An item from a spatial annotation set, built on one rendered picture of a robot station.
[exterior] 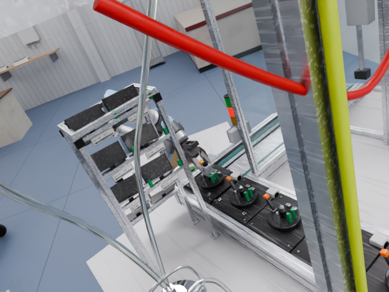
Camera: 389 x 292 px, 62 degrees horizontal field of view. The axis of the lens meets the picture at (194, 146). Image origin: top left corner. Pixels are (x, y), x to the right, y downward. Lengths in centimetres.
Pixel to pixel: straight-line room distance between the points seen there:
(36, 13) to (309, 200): 31
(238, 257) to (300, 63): 129
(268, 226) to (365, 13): 118
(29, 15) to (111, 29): 896
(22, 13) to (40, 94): 972
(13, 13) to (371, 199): 158
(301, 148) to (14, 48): 955
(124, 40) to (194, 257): 801
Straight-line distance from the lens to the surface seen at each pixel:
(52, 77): 969
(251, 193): 154
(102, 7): 19
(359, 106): 236
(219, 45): 144
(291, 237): 139
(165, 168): 136
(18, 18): 21
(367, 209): 162
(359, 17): 198
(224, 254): 154
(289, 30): 28
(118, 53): 925
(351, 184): 35
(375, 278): 127
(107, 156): 125
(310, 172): 35
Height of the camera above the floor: 201
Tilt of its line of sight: 29 degrees down
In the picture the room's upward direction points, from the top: 22 degrees counter-clockwise
